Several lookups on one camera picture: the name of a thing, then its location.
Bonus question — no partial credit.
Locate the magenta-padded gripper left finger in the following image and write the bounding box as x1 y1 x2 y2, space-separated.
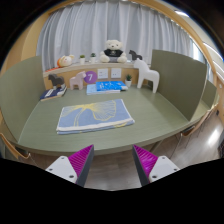
45 144 95 188

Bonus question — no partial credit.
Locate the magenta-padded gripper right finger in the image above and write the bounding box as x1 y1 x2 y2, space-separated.
132 144 181 187

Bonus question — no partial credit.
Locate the blue towel with yellow leaf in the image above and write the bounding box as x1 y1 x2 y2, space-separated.
55 98 136 136

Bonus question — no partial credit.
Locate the dark blue book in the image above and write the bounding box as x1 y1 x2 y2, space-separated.
39 85 68 101

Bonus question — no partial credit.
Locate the light blue book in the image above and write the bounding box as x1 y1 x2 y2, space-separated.
86 83 122 96

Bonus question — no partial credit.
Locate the green desk partition panel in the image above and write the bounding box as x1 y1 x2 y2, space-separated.
150 49 208 122
0 55 47 141

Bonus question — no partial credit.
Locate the dark grey horse figure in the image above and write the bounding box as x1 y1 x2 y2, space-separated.
47 73 66 90

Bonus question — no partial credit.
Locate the pink horse figure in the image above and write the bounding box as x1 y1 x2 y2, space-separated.
68 70 88 91

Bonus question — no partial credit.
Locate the large white horse figure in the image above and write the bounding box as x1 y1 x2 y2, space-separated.
133 58 161 94

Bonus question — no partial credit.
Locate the bright blue book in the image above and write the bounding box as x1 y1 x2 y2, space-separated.
95 80 125 92

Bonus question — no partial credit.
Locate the round purple number sign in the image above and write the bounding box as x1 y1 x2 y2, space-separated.
83 70 99 84

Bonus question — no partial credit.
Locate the cream and orange plush toy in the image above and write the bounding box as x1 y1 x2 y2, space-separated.
46 54 76 72

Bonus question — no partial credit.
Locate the white teddy bear, black shirt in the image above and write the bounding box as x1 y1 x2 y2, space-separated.
99 39 128 64

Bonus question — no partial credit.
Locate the white grey curtain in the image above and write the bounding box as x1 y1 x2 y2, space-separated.
35 0 201 73

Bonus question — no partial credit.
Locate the ceiling light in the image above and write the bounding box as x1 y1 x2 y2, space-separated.
173 9 190 18

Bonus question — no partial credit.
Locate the white wall socket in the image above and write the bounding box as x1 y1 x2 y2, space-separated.
96 68 109 80
110 67 123 79

